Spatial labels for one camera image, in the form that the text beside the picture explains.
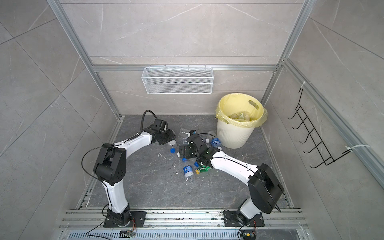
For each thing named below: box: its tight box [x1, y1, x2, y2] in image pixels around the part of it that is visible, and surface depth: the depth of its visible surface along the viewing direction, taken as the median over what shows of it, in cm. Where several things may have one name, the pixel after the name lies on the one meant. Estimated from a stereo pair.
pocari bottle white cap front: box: [183, 165, 194, 182], surface depth 87 cm
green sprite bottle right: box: [195, 165, 211, 175], surface depth 88 cm
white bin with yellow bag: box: [215, 93, 268, 149], surface depth 94 cm
